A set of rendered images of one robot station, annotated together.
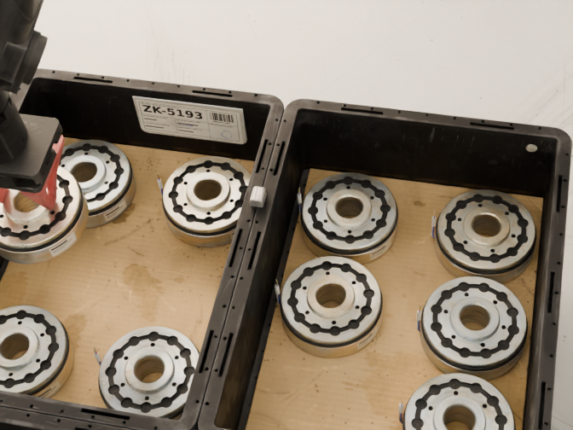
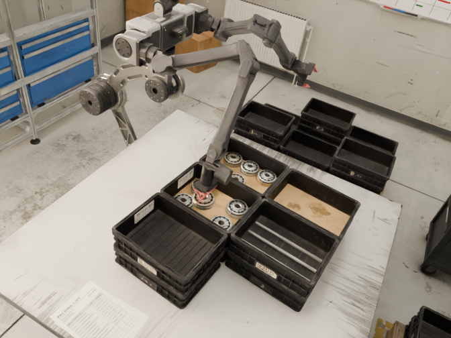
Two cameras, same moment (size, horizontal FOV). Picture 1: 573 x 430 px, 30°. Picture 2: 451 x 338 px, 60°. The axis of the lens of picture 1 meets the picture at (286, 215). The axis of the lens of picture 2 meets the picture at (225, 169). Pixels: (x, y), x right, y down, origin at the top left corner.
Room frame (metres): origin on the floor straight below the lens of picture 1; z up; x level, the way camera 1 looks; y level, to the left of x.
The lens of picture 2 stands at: (0.35, 1.47, 2.23)
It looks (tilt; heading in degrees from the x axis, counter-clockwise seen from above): 41 degrees down; 280
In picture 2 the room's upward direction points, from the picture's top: 10 degrees clockwise
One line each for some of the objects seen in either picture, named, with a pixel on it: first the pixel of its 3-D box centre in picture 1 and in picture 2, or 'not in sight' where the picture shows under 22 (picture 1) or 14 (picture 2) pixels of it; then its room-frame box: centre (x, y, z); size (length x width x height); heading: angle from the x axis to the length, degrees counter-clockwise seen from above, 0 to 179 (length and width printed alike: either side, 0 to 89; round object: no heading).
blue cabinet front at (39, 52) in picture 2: not in sight; (61, 61); (2.35, -1.09, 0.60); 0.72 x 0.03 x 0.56; 78
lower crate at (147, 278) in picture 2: not in sight; (168, 255); (0.72, 0.47, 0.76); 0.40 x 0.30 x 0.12; 163
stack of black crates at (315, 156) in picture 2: not in sight; (304, 163); (0.19, -1.06, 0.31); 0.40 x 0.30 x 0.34; 168
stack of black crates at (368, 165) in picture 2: not in sight; (355, 178); (-0.21, -0.98, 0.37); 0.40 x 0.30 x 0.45; 168
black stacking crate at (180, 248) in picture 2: not in sight; (170, 241); (0.72, 0.47, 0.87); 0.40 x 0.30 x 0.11; 163
